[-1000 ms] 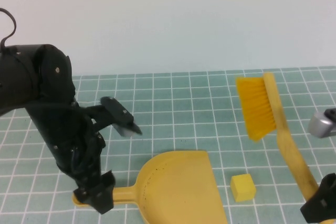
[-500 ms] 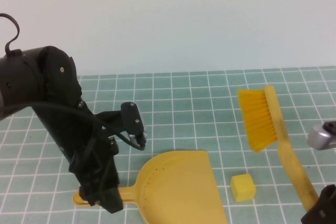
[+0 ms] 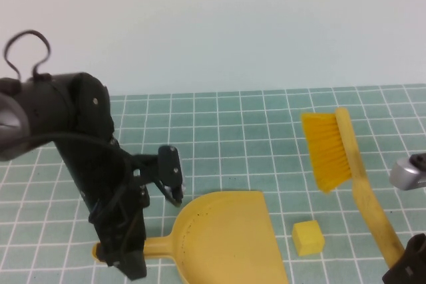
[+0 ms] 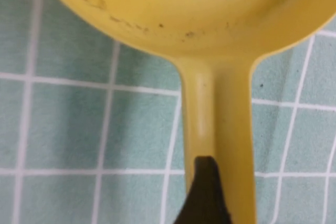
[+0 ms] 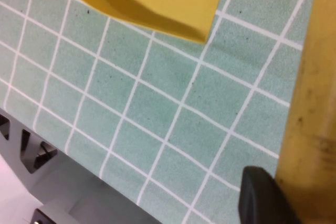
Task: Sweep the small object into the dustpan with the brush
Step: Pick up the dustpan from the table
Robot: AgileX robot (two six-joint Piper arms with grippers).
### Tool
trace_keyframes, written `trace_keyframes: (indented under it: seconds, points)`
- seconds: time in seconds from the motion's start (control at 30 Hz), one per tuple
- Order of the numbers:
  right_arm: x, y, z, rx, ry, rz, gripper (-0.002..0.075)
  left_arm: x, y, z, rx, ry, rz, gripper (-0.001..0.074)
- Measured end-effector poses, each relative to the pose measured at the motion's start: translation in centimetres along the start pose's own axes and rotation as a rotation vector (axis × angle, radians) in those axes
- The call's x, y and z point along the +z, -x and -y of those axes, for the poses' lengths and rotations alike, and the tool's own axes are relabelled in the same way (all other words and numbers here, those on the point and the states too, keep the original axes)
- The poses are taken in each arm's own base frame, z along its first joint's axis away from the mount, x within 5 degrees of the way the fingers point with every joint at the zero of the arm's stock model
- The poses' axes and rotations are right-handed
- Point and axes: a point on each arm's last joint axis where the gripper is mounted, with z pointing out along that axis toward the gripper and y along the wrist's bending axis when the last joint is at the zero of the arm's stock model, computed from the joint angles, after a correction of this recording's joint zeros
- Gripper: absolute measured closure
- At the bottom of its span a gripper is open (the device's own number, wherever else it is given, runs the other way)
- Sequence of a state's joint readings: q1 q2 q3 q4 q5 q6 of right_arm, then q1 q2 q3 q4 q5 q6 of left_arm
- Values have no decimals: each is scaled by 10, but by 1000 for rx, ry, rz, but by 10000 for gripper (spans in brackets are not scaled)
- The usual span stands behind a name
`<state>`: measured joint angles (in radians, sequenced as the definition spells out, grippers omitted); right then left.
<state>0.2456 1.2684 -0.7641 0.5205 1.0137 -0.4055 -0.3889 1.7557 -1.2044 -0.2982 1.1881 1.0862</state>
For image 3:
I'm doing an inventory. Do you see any green checked tablecloth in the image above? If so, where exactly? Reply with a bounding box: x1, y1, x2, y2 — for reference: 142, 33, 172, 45
0, 84, 426, 284

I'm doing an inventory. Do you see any long black camera cable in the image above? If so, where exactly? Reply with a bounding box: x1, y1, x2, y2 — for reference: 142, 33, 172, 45
3, 30, 134, 255

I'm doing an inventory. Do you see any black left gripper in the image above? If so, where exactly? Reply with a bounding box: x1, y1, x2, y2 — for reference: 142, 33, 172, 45
68, 160, 150, 281

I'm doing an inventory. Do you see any yellow hand brush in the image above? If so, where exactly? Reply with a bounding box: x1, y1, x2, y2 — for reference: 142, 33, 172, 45
301, 106, 407, 270

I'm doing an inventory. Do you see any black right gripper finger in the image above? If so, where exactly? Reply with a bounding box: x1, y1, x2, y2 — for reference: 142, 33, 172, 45
381, 259, 420, 284
404, 233, 426, 284

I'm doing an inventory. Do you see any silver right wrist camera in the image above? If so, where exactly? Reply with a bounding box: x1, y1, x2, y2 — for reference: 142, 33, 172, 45
389, 160, 426, 192

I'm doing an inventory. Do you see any black left camera bracket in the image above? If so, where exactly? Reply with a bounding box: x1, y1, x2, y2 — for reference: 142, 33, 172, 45
131, 152, 160, 187

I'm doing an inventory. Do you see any small yellow foam cube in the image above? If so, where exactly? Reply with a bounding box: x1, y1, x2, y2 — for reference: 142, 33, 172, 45
292, 219, 325, 258

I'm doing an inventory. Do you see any yellow plastic dustpan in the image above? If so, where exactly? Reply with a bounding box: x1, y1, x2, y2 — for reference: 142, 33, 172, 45
92, 190, 290, 284

